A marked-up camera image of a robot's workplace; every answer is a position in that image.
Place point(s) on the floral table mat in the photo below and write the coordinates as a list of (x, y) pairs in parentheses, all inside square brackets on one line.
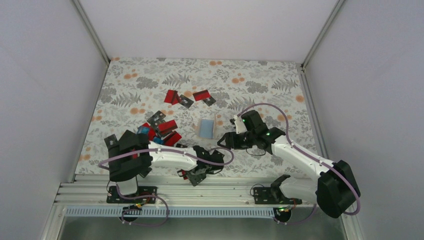
[(135, 88)]

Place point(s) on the red card top middle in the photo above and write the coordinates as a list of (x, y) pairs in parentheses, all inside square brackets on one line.
[(201, 95)]

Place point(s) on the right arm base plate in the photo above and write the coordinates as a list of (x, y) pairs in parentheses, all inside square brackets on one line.
[(268, 196)]

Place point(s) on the beige card holder wallet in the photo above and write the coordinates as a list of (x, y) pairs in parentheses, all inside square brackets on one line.
[(206, 126)]

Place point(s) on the aluminium rail frame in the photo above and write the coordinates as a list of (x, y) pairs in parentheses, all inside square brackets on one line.
[(214, 191)]

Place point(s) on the grey cable duct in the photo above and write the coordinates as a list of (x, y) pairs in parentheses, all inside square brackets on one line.
[(172, 212)]

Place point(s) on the black card upper pile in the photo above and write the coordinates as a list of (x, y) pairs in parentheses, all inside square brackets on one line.
[(157, 119)]

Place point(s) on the red vip card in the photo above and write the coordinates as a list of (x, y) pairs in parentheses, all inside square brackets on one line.
[(183, 174)]

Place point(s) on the red card top left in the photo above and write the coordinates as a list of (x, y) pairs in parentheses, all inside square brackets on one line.
[(172, 97)]

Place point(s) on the black card bottom pair left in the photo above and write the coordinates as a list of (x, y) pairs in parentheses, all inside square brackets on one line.
[(196, 177)]

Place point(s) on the black card top middle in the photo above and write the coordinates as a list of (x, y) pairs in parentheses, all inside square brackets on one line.
[(209, 101)]

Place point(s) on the red card centre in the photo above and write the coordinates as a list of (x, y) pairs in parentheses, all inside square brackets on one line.
[(171, 139)]

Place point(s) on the black card top left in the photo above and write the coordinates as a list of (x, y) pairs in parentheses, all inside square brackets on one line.
[(185, 101)]

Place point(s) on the red card upper pile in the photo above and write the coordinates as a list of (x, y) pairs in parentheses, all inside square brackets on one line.
[(166, 127)]

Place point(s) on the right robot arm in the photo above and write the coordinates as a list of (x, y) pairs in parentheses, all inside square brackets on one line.
[(330, 185)]

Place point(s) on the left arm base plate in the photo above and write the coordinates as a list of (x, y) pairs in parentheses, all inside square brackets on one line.
[(114, 198)]

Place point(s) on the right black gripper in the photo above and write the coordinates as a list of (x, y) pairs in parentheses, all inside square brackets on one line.
[(228, 135)]

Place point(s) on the blue card pile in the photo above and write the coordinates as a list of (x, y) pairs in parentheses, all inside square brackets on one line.
[(143, 130)]

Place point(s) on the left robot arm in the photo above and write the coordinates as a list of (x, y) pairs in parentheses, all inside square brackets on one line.
[(134, 155)]

